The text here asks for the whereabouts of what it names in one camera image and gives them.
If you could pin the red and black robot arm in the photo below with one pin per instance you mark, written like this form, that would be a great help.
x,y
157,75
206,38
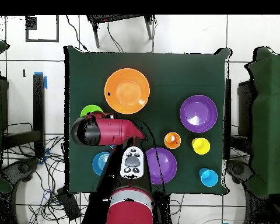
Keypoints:
x,y
112,133

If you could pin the green bowl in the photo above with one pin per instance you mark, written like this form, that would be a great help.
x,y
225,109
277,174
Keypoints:
x,y
91,110

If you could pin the large orange bowl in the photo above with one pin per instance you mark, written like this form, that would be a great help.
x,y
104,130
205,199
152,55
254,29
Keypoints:
x,y
127,91

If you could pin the small light blue bowl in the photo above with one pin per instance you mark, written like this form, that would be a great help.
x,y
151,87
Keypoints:
x,y
99,163

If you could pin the blue tape strip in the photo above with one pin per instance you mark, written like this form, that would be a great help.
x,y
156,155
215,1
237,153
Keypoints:
x,y
45,81

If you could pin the orange cup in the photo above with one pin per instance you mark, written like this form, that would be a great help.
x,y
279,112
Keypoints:
x,y
171,140

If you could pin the purple bowl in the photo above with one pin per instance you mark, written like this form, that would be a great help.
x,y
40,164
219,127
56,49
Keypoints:
x,y
198,109
165,165

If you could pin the black metal stand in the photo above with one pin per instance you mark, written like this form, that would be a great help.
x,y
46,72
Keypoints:
x,y
96,35

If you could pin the dark green tablecloth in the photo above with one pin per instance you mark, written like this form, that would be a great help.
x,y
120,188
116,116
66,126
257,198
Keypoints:
x,y
177,70

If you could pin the black floor base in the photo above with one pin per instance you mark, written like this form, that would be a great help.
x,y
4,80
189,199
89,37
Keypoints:
x,y
239,169
23,168

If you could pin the yellow cup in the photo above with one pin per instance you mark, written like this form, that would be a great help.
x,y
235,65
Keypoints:
x,y
201,146

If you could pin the blue cup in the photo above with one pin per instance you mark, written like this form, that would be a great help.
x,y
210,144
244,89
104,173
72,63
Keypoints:
x,y
209,178

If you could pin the black table frame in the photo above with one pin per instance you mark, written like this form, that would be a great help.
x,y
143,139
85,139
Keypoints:
x,y
243,105
39,105

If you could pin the grey square frame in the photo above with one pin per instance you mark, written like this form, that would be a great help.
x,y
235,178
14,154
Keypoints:
x,y
42,40

